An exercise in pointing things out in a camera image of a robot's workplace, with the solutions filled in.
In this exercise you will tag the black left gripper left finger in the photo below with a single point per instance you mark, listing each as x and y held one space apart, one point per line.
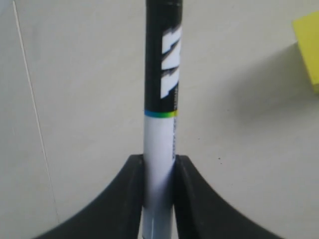
114 214

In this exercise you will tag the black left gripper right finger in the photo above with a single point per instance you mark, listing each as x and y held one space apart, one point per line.
202 214

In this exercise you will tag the black and white marker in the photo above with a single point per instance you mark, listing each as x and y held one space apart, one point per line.
162 70

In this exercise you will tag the yellow cube block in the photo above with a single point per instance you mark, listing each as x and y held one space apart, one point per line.
306 30

